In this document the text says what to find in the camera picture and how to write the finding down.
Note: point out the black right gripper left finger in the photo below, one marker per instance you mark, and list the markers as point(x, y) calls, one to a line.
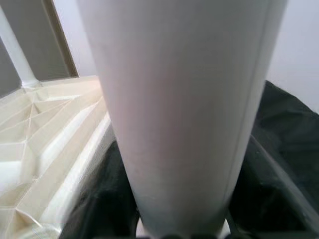
point(104, 199)

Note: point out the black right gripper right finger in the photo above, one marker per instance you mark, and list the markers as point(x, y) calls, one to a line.
point(274, 199)

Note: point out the white plastic table top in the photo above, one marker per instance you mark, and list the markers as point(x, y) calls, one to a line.
point(49, 137)

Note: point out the white plastic table leg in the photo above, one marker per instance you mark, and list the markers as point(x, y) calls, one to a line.
point(20, 49)
point(184, 99)

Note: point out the black table cloth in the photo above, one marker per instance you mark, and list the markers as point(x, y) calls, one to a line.
point(286, 124)

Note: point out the beige door frame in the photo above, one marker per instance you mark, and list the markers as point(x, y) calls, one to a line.
point(62, 39)

